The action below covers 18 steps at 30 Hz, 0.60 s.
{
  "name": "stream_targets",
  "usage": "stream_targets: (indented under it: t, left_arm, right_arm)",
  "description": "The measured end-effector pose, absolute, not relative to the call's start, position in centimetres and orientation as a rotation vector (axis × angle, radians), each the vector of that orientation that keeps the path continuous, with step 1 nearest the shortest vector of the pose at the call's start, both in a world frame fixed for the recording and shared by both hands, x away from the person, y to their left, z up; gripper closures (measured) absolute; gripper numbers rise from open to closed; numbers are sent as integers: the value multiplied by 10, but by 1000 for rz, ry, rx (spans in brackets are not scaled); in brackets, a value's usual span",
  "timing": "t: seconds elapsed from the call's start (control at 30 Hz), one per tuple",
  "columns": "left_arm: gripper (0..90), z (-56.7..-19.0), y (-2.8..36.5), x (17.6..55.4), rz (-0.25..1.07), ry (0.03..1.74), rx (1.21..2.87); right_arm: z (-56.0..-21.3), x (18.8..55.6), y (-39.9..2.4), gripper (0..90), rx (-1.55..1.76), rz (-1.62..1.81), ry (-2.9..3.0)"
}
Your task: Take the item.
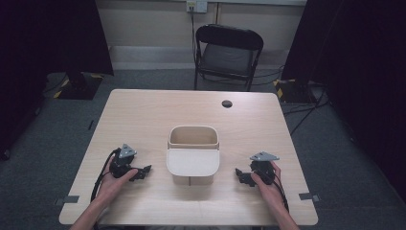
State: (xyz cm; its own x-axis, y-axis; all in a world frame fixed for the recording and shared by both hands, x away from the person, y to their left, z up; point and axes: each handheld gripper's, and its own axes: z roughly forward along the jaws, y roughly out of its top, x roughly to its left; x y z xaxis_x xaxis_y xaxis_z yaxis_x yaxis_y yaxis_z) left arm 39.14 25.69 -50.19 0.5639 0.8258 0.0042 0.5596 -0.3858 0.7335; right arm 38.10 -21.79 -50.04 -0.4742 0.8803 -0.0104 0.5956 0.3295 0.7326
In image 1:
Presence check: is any grey tape strip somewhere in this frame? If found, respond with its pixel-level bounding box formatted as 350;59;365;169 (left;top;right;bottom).
55;195;80;206
298;192;321;202

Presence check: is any white wall socket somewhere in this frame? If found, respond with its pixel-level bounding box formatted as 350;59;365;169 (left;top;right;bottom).
186;0;209;14

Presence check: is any black stand base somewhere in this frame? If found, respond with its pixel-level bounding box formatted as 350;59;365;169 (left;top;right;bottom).
56;72;105;101
274;78;322;105

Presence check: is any person's left hand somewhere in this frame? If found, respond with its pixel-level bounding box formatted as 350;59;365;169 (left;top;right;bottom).
95;156;139;206

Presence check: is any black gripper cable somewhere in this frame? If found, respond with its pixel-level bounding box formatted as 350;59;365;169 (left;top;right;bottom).
269;161;290;213
90;148;123;203

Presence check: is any beige storage box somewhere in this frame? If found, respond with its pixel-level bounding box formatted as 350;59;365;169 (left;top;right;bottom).
166;125;221;187

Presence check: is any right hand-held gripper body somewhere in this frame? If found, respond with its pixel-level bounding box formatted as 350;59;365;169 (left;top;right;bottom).
243;150;281;186

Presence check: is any black folding chair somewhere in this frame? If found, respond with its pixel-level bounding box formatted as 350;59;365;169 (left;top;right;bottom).
192;23;265;92

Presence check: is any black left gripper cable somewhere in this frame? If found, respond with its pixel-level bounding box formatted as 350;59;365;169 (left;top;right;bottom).
90;148;123;203

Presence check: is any black floor cable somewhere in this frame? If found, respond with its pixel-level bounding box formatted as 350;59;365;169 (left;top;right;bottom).
41;72;70;96
282;85;331;136

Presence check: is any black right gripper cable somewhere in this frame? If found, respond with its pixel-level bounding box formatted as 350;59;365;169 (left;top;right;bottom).
269;161;290;213

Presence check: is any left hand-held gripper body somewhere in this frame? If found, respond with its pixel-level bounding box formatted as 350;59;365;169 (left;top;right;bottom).
109;143;142;179

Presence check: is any person's right hand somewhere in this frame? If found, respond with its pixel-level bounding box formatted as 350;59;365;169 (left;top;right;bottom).
250;160;285;209

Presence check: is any black wall socket cable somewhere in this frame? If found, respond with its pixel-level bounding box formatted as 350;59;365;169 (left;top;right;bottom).
190;5;197;66

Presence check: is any dark curtain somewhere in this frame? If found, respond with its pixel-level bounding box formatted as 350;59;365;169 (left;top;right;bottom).
0;0;115;161
281;0;406;203

